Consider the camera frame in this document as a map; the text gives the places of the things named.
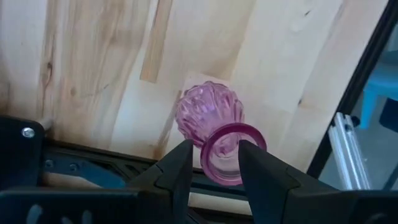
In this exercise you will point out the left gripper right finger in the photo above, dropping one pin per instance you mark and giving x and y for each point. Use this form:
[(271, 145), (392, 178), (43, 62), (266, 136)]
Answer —
[(295, 205)]

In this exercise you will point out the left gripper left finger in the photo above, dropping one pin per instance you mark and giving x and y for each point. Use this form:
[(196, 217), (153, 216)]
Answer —
[(124, 205)]

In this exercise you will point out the pink bulb swirl glass vase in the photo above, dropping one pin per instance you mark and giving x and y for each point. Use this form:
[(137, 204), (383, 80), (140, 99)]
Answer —
[(205, 109)]

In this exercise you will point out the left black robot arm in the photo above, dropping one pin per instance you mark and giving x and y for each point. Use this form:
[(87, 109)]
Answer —
[(18, 155)]

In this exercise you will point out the silver aluminium extrusion bracket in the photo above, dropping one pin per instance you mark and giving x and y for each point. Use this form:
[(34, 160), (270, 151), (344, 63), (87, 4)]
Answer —
[(348, 149)]

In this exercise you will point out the black table edge frame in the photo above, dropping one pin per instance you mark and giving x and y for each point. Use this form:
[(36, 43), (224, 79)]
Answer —
[(362, 74)]

